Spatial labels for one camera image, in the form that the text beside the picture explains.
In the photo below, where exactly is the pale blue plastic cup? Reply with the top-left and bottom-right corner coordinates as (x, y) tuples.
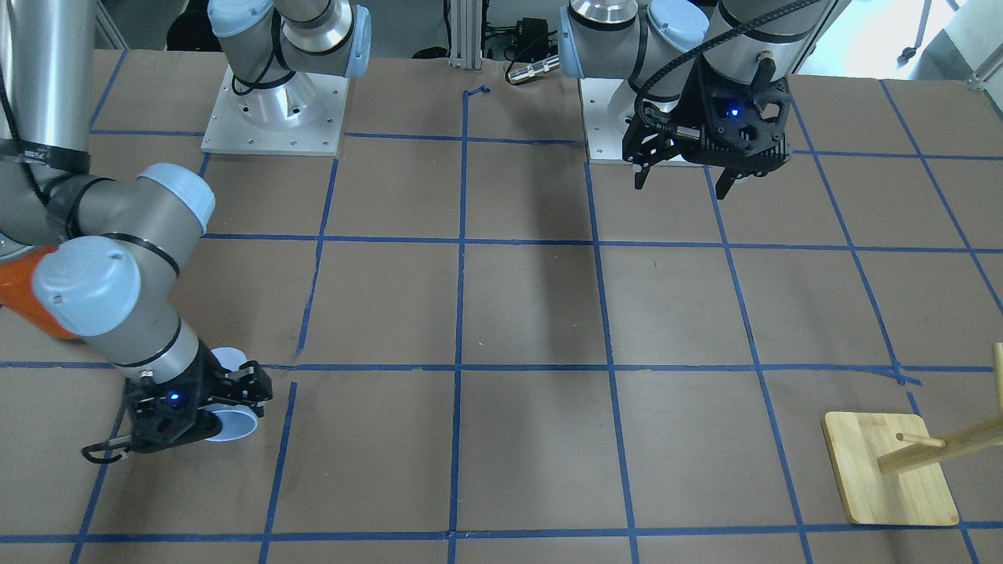
(201, 347), (259, 443)

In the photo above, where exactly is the large orange can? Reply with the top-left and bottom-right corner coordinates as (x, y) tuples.
(1, 246), (79, 340)

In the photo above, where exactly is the wooden cup rack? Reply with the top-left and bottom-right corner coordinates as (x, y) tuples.
(821, 342), (1003, 526)

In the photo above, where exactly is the aluminium frame post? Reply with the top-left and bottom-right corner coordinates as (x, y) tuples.
(444, 0), (486, 72)

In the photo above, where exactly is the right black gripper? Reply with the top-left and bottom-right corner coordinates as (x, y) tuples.
(123, 342), (273, 454)

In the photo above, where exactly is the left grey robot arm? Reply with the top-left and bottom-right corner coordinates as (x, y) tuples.
(556, 1), (834, 200)

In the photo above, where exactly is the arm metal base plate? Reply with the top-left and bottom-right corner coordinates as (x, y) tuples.
(578, 78), (710, 167)
(201, 69), (351, 157)

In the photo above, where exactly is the silver cable connector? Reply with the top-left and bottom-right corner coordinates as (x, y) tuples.
(505, 55), (561, 86)

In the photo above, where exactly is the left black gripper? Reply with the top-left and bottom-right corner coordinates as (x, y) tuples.
(622, 60), (792, 201)

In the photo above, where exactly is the black power adapter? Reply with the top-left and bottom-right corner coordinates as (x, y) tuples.
(499, 17), (551, 62)

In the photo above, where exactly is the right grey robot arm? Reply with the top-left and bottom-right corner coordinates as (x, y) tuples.
(2, 1), (372, 465)

